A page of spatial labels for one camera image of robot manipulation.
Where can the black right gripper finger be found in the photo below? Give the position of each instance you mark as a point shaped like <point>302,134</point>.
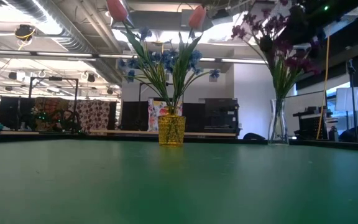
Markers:
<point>315,39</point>
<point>296,23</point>

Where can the purple artificial flower bunch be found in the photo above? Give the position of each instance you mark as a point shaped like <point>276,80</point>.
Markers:
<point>297,62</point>
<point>253,26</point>

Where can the black artificial tulip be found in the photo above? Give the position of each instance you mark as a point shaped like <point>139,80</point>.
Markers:
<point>266,43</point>

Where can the pale pink artificial tulip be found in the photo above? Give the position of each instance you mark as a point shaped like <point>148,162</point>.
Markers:
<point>117,9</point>
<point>197,17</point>

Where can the blue artificial flower bunch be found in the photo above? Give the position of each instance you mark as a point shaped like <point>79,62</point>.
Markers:
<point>169,59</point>

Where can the background black robot arm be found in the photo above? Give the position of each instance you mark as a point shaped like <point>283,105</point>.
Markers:
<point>64,123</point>

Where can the clear glass vase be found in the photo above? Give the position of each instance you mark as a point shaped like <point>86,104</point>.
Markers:
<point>278,124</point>

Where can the yellow glass vase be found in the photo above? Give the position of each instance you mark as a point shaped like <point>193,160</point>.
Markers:
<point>171,130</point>

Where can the black light stand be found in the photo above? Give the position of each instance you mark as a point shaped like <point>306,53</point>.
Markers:
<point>352,74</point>

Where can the ceiling light strip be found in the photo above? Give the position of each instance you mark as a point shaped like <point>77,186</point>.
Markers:
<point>64,54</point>
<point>241,61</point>

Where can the white panel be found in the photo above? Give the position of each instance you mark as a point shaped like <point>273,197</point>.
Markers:
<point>353,99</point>

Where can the black equipment rack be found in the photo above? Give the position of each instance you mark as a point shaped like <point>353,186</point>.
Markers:
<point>311,124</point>

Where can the person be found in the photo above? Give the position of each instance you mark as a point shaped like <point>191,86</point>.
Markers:
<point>356,135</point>

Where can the dark rounded object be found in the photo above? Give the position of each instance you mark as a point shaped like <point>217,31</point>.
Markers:
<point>253,136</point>

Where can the black machine cabinet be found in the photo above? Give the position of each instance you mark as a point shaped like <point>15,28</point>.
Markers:
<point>221,115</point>

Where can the floral patterned cloth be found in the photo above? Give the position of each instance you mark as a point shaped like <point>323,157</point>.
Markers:
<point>155,115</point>

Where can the black partition panel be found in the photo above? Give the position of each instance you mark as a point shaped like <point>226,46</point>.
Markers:
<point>135,115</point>
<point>14,112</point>

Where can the green table mat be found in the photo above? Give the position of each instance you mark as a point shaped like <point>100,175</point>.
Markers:
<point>166,186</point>

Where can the brown spotted cloth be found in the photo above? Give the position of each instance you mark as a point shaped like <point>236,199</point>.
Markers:
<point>92,116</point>

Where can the dark patterned cloth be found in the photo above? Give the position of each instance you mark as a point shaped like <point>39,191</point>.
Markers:
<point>50,107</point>

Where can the black ceiling device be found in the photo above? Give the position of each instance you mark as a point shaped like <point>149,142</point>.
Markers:
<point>24,32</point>

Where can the silver ventilation duct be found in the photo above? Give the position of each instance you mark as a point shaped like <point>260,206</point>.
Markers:
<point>70,34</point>

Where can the black metal frame stand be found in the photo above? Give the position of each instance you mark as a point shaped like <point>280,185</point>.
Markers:
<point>54,78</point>

